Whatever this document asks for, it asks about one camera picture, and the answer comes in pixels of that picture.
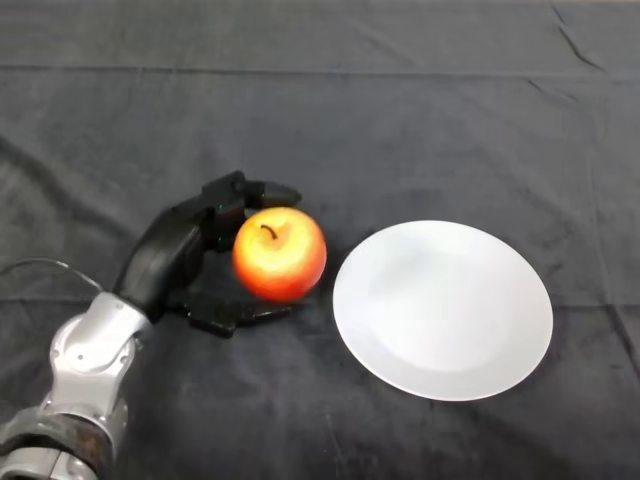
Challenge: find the thin grey wrist cable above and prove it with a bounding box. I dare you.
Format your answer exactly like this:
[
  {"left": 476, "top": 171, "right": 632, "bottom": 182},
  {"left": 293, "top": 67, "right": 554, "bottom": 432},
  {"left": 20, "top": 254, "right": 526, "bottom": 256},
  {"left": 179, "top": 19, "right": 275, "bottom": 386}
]
[{"left": 0, "top": 257, "right": 105, "bottom": 293}]

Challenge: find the black cloth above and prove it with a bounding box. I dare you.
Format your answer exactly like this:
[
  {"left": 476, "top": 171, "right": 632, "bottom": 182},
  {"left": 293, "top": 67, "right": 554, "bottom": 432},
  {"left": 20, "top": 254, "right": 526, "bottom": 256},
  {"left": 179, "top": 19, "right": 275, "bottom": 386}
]
[{"left": 0, "top": 0, "right": 640, "bottom": 480}]

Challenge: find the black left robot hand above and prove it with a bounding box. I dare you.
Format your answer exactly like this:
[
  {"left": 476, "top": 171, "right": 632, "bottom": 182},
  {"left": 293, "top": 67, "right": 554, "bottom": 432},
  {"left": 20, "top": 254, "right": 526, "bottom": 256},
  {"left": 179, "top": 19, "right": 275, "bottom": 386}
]
[{"left": 112, "top": 170, "right": 303, "bottom": 340}]

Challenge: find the white round plate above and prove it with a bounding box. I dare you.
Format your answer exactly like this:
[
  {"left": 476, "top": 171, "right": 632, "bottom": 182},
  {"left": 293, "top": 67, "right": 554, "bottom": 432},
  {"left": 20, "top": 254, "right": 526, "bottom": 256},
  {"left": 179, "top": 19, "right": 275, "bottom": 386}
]
[{"left": 332, "top": 220, "right": 555, "bottom": 403}]

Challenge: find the red yellow apple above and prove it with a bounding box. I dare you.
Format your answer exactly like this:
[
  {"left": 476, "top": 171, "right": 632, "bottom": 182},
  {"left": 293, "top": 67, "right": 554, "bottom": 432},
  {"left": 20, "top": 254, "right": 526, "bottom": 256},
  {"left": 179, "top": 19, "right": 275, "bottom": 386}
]
[{"left": 231, "top": 207, "right": 328, "bottom": 303}]

